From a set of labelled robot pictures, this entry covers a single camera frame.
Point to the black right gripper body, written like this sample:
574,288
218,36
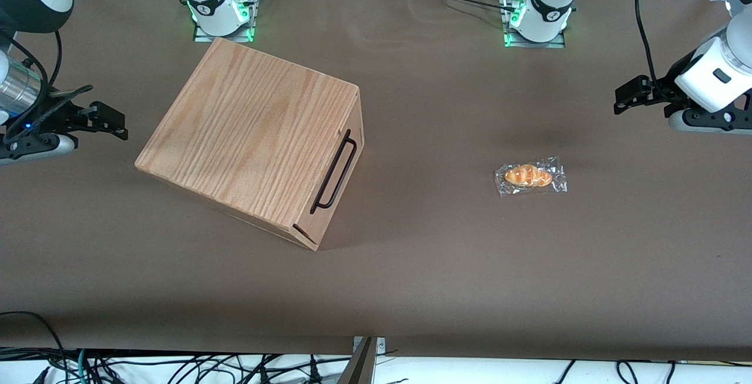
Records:
57,117

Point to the wooden drawer front panel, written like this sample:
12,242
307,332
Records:
355,117

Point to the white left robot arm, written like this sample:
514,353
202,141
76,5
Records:
546,2

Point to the light wooden drawer cabinet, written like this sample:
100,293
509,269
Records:
247,120

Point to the croissant in clear plastic bag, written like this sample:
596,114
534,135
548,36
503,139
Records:
529,175

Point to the brown paper table cover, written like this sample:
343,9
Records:
440,266

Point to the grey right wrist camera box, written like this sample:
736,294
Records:
41,148

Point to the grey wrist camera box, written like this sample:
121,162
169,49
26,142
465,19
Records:
705,123
41,148

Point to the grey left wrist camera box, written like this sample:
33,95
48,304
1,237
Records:
705,123

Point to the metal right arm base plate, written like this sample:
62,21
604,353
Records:
235,36

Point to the dark grey camera pole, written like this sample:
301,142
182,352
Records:
358,366

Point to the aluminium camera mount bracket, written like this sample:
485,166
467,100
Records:
379,344

